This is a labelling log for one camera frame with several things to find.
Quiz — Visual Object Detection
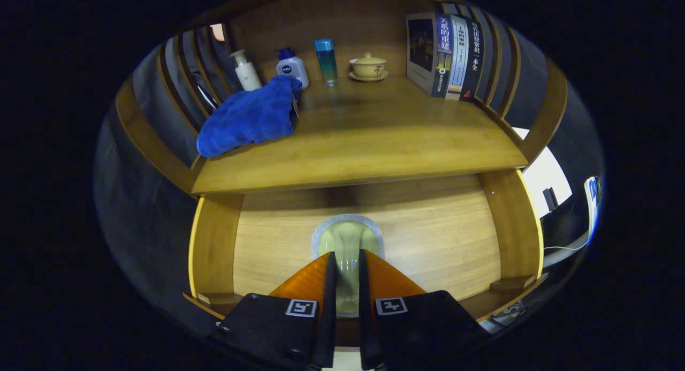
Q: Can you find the white low cabinet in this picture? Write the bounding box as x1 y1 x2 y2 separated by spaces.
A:
511 127 573 219

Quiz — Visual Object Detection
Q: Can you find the blue towel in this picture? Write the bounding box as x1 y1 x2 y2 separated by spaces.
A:
196 75 303 158

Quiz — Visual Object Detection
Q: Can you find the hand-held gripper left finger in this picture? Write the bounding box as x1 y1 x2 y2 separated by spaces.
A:
217 251 338 370

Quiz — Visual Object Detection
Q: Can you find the teal blue bottle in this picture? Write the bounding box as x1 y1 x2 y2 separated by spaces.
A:
314 38 339 87

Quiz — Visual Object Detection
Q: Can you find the green scrub brush grey base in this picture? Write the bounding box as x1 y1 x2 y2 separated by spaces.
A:
311 214 386 317

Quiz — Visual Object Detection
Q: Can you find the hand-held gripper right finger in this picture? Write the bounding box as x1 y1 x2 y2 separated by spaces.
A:
357 249 490 370

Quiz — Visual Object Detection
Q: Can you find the wooden drawer with black knob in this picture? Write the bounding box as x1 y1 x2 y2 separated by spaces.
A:
182 169 549 347

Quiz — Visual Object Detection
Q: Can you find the wooden countertop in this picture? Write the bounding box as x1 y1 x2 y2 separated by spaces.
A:
191 74 529 195

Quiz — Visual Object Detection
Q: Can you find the blue spine book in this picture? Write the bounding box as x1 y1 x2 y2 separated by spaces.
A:
405 12 454 99

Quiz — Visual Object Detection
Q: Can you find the white bottle with blue cap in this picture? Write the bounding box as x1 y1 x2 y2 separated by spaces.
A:
275 47 310 89

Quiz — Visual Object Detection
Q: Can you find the wooden cabinet frame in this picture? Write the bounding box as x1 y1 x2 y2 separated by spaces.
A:
115 0 568 200

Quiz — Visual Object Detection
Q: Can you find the white pump bottle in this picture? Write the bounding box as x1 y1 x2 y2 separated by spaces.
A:
230 49 263 92

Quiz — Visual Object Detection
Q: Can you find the beige lidded tea cup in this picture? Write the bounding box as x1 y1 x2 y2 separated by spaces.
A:
348 51 389 83

